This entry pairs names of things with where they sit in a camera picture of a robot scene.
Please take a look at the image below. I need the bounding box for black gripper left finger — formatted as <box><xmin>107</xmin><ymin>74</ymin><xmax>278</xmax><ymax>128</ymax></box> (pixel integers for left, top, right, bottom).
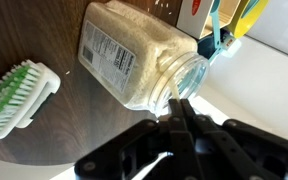
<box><xmin>168</xmin><ymin>99</ymin><xmax>203</xmax><ymax>180</ymax></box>

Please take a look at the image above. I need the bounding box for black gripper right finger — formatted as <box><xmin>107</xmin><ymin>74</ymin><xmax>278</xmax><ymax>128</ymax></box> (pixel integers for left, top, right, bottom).
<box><xmin>180</xmin><ymin>99</ymin><xmax>273</xmax><ymax>180</ymax></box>

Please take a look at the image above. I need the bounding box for clear jar of rice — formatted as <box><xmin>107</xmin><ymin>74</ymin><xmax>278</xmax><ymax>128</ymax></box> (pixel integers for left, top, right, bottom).
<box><xmin>78</xmin><ymin>0</ymin><xmax>210</xmax><ymax>116</ymax></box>

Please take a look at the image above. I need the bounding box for round wooden table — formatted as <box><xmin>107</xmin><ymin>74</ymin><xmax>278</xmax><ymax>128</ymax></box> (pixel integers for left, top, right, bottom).
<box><xmin>0</xmin><ymin>0</ymin><xmax>198</xmax><ymax>167</ymax></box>

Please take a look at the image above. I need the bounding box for dark blue bowl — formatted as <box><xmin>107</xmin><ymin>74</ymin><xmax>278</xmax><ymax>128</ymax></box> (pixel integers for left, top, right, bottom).
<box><xmin>198</xmin><ymin>30</ymin><xmax>231</xmax><ymax>61</ymax></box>

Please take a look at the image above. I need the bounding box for yellow bowl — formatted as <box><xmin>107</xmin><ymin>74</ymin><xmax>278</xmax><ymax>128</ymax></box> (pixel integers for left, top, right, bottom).
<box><xmin>227</xmin><ymin>0</ymin><xmax>269</xmax><ymax>38</ymax></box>

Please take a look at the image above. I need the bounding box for wooden box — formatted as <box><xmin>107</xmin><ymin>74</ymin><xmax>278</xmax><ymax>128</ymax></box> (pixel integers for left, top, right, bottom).
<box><xmin>176</xmin><ymin>0</ymin><xmax>241</xmax><ymax>39</ymax></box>

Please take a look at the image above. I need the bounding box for teal scoop in box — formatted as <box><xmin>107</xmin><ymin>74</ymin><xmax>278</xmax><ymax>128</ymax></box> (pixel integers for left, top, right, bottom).
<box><xmin>209</xmin><ymin>0</ymin><xmax>227</xmax><ymax>65</ymax></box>

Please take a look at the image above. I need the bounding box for green white scrub brush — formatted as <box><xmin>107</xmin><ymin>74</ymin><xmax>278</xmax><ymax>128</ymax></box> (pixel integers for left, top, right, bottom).
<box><xmin>0</xmin><ymin>59</ymin><xmax>61</xmax><ymax>139</ymax></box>

